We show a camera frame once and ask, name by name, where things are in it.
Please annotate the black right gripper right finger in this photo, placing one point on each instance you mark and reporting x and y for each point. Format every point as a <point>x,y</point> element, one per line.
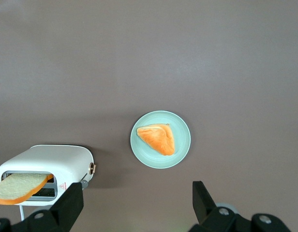
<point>203,205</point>

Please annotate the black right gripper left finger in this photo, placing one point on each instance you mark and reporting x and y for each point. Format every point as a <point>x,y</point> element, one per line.
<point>66,205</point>

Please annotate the grey toaster lever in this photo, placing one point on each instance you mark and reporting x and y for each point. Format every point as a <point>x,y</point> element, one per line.
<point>84,184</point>

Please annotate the gold toaster dial knob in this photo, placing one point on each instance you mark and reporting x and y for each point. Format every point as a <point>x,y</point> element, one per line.
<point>92,168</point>

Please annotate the white two-slot toaster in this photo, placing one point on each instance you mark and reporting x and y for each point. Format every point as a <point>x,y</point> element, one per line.
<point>54,159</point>

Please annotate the white bread slice orange crust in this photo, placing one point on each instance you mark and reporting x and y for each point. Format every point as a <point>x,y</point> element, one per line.
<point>16,186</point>

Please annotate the pale green round plate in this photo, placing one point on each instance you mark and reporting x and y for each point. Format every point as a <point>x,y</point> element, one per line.
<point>181,135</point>

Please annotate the triangular orange bread piece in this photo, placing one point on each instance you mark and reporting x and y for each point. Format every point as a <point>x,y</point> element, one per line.
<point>158,140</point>

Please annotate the brown table cover mat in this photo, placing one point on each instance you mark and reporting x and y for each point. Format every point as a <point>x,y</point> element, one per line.
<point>149,60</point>

